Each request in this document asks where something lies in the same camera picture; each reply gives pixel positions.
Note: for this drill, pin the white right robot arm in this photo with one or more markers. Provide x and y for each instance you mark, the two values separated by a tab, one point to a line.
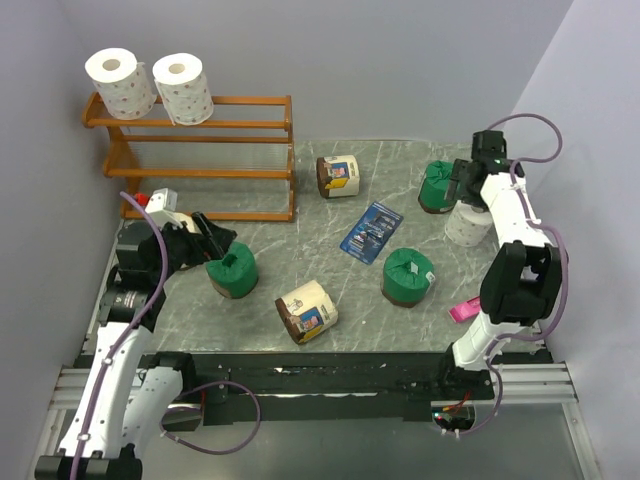
524	279

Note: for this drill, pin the cartoon wrapped roll back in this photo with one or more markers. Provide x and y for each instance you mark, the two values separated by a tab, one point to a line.
338	176

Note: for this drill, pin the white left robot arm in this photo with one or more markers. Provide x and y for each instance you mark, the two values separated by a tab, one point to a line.
112	425

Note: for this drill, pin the cream wrapped roll front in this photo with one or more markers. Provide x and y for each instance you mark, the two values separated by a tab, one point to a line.
306	312

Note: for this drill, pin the blue razor blister pack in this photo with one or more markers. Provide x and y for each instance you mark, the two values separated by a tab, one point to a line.
371	232

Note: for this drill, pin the pink small box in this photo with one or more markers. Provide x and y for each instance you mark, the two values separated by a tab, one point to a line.
465	311

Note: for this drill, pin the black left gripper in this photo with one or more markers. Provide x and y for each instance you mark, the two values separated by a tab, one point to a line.
219	238

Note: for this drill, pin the white dotted roll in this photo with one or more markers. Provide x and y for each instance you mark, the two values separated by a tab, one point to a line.
122	82
467	225
183	87

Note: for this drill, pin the orange wooden shelf rack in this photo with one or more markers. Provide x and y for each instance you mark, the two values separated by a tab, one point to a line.
152	149

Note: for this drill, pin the green roll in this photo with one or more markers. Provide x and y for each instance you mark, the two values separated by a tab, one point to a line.
432	193
236	275
407	277

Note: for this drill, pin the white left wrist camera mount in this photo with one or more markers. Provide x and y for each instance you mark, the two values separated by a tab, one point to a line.
161	207

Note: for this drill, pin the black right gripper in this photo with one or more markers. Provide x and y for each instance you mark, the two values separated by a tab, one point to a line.
460	173

